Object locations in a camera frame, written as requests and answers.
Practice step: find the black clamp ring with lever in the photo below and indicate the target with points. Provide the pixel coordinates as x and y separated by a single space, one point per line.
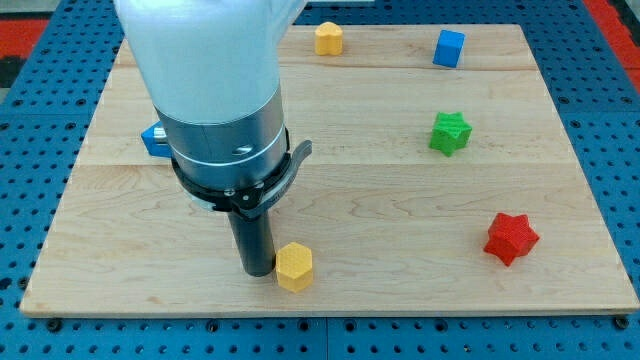
252 201

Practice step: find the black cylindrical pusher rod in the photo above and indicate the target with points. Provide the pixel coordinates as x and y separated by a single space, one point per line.
254 241

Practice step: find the blue block behind arm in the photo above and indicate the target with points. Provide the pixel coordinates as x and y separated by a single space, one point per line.
155 141

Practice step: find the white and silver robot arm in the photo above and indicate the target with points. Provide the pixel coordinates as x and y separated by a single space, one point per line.
211 69

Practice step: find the yellow heart block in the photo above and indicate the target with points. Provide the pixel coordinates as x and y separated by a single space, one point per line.
328 39

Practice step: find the yellow hexagon block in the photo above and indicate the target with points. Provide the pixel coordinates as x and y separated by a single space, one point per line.
294 267

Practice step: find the light wooden board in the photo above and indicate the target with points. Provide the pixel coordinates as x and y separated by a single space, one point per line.
396 228

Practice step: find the green star block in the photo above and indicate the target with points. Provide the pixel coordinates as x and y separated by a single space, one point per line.
450 133

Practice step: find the red star block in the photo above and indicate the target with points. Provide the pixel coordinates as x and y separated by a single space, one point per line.
510 237

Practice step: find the blue cube block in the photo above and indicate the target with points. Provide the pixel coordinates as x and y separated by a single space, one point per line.
449 48

